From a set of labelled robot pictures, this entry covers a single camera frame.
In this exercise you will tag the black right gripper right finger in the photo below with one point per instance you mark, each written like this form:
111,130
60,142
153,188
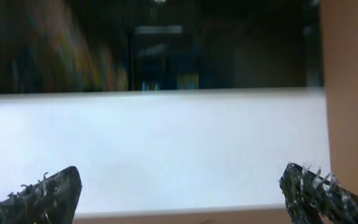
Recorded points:
309,197

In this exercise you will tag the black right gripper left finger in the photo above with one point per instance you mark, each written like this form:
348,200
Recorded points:
53,199

